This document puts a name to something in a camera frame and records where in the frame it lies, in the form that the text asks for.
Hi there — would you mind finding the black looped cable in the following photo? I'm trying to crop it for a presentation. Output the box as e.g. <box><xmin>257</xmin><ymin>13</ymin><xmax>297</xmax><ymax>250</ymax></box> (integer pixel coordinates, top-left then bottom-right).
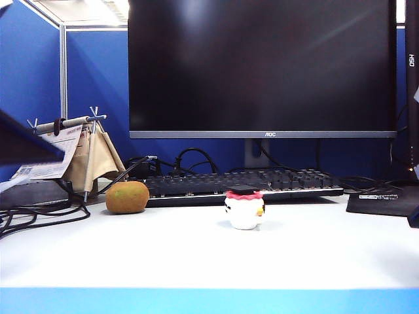
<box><xmin>0</xmin><ymin>209</ymin><xmax>71</xmax><ymax>230</ymax></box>

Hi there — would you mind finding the black pad with white label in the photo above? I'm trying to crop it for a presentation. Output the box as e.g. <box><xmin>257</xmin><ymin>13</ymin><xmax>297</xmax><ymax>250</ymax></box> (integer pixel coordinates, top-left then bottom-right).
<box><xmin>346</xmin><ymin>190</ymin><xmax>416</xmax><ymax>217</ymax></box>

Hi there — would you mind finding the black mechanical keyboard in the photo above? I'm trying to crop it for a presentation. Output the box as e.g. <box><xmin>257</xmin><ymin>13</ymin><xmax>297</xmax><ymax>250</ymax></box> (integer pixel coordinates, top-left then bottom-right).
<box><xmin>143</xmin><ymin>167</ymin><xmax>345</xmax><ymax>208</ymax></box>

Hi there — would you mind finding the black cable with silver plug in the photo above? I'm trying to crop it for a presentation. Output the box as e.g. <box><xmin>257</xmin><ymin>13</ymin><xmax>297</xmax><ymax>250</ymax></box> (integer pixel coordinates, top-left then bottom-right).
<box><xmin>83</xmin><ymin>154</ymin><xmax>159</xmax><ymax>198</ymax></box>

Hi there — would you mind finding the black USB cable with plug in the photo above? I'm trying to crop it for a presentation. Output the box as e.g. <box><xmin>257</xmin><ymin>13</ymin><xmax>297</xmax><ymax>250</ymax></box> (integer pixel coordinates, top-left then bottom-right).
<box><xmin>0</xmin><ymin>192</ymin><xmax>92</xmax><ymax>240</ymax></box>

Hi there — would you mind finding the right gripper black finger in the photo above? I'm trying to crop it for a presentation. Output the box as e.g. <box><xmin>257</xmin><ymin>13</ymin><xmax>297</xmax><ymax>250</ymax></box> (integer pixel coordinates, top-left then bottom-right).
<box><xmin>407</xmin><ymin>201</ymin><xmax>419</xmax><ymax>230</ymax></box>

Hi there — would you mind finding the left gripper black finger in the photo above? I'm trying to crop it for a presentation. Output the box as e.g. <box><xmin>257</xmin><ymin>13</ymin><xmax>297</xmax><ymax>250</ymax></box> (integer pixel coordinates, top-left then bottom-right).
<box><xmin>0</xmin><ymin>110</ymin><xmax>67</xmax><ymax>166</ymax></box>

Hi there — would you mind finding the beige canvas tent desk organizer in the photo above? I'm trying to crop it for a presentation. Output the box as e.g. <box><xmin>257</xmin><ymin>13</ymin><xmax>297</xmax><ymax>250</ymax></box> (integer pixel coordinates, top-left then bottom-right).
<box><xmin>27</xmin><ymin>105</ymin><xmax>128</xmax><ymax>203</ymax></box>

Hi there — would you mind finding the black thin cable bundle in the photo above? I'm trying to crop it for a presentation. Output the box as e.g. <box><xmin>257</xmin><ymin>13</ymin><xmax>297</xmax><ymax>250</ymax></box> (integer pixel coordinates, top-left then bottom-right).
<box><xmin>339</xmin><ymin>175</ymin><xmax>405</xmax><ymax>194</ymax></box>

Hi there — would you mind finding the black AOC computer monitor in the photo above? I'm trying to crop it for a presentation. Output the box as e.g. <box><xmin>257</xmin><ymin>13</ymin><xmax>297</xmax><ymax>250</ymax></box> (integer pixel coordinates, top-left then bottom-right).
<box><xmin>128</xmin><ymin>0</ymin><xmax>398</xmax><ymax>140</ymax></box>

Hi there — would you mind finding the brown fuzzy kiwi fruit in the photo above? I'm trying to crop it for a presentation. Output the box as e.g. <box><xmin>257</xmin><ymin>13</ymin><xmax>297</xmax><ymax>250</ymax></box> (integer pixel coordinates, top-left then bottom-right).
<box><xmin>105</xmin><ymin>181</ymin><xmax>151</xmax><ymax>215</ymax></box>

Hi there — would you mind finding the black power adapter box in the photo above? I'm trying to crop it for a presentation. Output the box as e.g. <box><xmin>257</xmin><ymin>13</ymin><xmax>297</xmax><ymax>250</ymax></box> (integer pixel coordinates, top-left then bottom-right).
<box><xmin>126</xmin><ymin>158</ymin><xmax>162</xmax><ymax>180</ymax></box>

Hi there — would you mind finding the black flat device under calendar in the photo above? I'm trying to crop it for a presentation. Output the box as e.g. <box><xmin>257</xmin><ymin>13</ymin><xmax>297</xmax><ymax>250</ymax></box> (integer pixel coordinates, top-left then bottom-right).
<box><xmin>0</xmin><ymin>179</ymin><xmax>70</xmax><ymax>210</ymax></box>

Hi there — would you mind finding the black cable behind keyboard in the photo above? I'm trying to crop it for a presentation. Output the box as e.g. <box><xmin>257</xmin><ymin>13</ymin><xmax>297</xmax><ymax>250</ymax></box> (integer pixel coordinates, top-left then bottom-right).
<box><xmin>172</xmin><ymin>147</ymin><xmax>221</xmax><ymax>175</ymax></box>

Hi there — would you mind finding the silver partition frame post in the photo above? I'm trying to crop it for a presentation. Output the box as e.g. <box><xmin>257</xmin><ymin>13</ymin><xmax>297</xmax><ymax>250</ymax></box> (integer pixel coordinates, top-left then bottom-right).
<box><xmin>60</xmin><ymin>22</ymin><xmax>129</xmax><ymax>121</ymax></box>

